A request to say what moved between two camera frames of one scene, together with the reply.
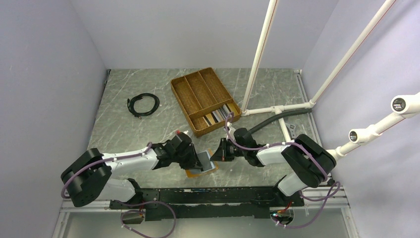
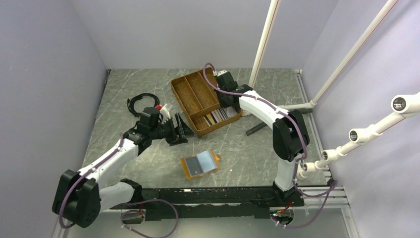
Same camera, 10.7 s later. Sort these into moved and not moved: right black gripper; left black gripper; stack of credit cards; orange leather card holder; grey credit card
Moved: grey credit card; left black gripper; right black gripper
Not moved: stack of credit cards; orange leather card holder
